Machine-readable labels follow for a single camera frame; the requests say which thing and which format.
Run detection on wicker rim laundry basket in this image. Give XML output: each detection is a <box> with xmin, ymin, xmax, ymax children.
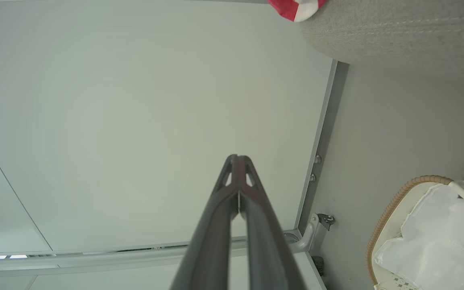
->
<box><xmin>366</xmin><ymin>175</ymin><xmax>464</xmax><ymax>290</ymax></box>

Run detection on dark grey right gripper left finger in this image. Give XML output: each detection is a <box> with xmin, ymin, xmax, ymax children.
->
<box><xmin>170</xmin><ymin>154</ymin><xmax>239</xmax><ymax>290</ymax></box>

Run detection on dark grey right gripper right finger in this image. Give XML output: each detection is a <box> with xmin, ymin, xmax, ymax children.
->
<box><xmin>238</xmin><ymin>155</ymin><xmax>307</xmax><ymax>290</ymax></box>

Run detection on grey fabric cushion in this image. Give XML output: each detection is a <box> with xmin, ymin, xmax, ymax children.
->
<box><xmin>300</xmin><ymin>0</ymin><xmax>464</xmax><ymax>79</ymax></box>

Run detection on grey partition bottom rail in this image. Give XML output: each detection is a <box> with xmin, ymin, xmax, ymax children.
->
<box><xmin>0</xmin><ymin>238</ymin><xmax>309</xmax><ymax>278</ymax></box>

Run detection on grey partition foot bracket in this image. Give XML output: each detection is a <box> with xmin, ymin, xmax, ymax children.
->
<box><xmin>286</xmin><ymin>213</ymin><xmax>336</xmax><ymax>253</ymax></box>

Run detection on grey partition end post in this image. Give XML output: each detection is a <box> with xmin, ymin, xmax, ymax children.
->
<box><xmin>294</xmin><ymin>60</ymin><xmax>350</xmax><ymax>242</ymax></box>

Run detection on red and white garment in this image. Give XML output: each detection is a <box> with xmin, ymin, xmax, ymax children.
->
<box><xmin>267</xmin><ymin>0</ymin><xmax>328</xmax><ymax>23</ymax></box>

